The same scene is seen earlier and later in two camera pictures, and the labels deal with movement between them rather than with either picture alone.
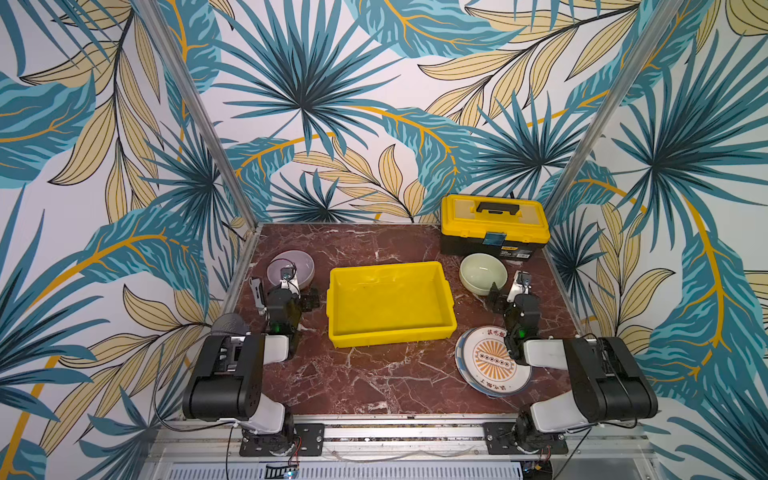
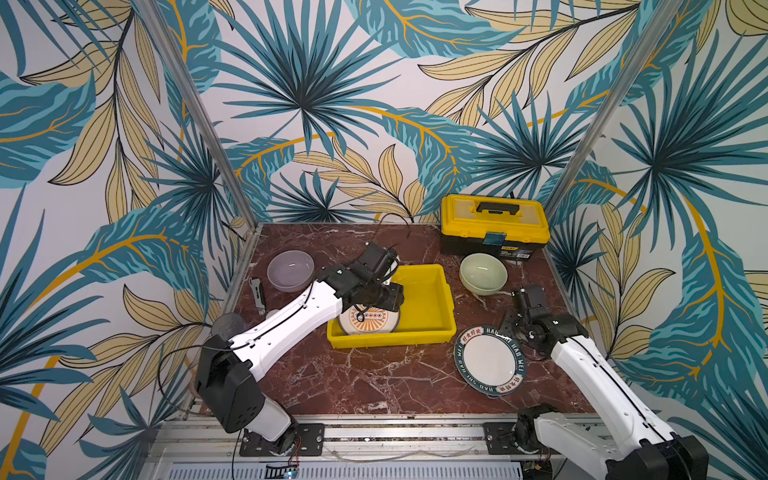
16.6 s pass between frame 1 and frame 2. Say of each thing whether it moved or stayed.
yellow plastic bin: stayed
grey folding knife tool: stayed
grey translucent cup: stayed
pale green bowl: stayed
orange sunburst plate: moved
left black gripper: moved
